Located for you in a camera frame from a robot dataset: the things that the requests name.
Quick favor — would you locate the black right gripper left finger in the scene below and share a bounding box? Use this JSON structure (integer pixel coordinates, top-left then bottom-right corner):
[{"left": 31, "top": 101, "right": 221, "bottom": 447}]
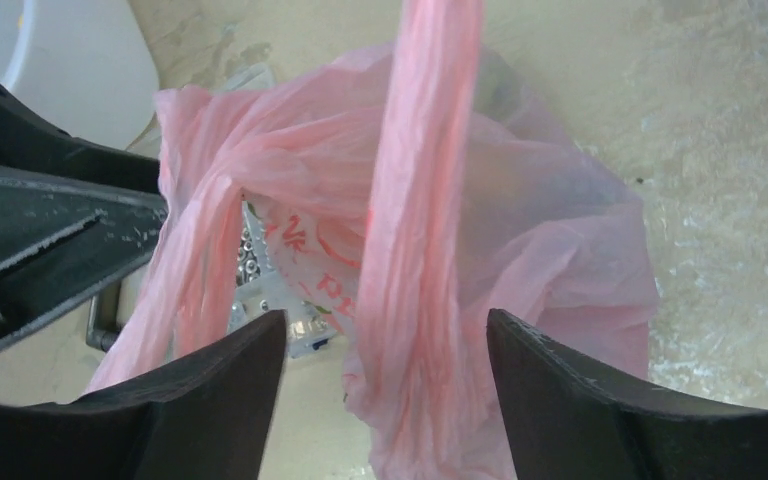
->
[{"left": 0, "top": 311, "right": 286, "bottom": 480}]

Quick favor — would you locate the white plastic basin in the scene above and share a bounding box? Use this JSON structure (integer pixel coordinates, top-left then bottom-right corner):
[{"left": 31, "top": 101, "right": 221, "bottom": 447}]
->
[{"left": 0, "top": 0, "right": 159, "bottom": 149}]

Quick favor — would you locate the pink plastic bag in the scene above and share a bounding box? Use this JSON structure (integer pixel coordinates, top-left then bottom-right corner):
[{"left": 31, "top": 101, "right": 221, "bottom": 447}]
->
[{"left": 89, "top": 1, "right": 658, "bottom": 479}]

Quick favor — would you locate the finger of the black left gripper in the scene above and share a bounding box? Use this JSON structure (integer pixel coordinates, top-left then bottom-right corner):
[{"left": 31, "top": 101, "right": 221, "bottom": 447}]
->
[
  {"left": 0, "top": 84, "right": 159, "bottom": 194},
  {"left": 0, "top": 166, "right": 166, "bottom": 352}
]

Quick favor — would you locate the clear plastic screw organizer box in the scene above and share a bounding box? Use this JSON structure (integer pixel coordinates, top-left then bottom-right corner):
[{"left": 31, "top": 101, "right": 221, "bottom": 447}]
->
[{"left": 227, "top": 202, "right": 336, "bottom": 358}]

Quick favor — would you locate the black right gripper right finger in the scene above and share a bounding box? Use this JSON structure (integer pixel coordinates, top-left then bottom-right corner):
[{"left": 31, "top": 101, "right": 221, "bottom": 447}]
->
[{"left": 486, "top": 309, "right": 768, "bottom": 480}]

